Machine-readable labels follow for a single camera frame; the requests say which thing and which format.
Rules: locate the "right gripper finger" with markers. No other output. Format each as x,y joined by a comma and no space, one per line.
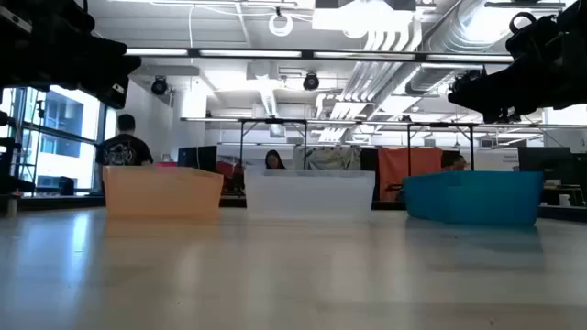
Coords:
486,98

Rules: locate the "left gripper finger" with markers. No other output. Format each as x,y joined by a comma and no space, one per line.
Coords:
117,64

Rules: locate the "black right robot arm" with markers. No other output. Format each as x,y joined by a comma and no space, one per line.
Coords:
575,55

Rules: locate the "person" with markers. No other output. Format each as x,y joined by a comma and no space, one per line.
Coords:
458,163
274,161
124,149

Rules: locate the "black computer monitor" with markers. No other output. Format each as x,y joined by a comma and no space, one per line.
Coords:
197,158
546,159

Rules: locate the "blue plastic bin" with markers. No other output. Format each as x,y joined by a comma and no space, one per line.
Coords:
472,199

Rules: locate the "red-orange hanging cloth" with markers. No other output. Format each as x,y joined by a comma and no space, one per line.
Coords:
408,167

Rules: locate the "black equipment rack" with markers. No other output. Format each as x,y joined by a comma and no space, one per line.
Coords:
9,160

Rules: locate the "red tray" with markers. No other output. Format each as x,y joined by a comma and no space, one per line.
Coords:
166,164

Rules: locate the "black bag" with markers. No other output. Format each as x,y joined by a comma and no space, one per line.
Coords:
66,187

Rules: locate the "white cup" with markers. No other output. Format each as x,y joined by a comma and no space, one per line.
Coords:
565,200

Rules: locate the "black partition panel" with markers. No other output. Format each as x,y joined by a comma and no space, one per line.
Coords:
369,160

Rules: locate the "overhead light bar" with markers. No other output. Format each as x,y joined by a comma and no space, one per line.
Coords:
250,53

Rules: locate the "orange plastic bin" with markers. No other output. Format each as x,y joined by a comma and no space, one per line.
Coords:
160,192

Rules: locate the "paper cup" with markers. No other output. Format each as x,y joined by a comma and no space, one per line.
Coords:
11,207

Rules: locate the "patterned grey tarp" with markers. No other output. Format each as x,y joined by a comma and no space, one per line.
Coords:
328,158

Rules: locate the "clear plastic bin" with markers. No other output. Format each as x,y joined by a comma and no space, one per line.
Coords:
307,197

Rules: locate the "black ceiling camera rig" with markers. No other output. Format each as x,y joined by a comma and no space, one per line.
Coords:
465,78

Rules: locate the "round black ceiling camera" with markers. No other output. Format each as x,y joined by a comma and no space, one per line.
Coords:
311,81
159,86

